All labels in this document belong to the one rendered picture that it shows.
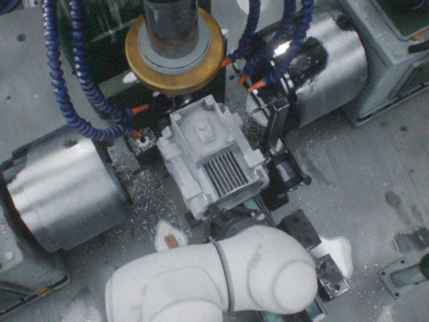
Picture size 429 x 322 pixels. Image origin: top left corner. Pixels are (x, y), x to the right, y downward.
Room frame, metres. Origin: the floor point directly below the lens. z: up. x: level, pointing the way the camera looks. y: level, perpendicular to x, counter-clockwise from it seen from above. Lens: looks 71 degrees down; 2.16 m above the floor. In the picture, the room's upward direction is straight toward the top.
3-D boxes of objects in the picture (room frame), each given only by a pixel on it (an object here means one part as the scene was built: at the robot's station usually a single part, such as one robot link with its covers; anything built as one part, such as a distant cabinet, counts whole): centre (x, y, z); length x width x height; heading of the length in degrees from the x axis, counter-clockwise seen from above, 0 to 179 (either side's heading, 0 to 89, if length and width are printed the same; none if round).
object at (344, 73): (0.63, -0.24, 1.04); 0.41 x 0.25 x 0.25; 119
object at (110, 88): (0.60, 0.13, 0.97); 0.30 x 0.11 x 0.34; 119
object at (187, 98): (0.55, 0.10, 1.02); 0.15 x 0.02 x 0.15; 119
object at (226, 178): (0.38, 0.01, 1.01); 0.20 x 0.19 x 0.19; 28
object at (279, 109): (0.42, -0.13, 1.12); 0.04 x 0.03 x 0.26; 29
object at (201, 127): (0.42, 0.02, 1.11); 0.12 x 0.11 x 0.07; 28
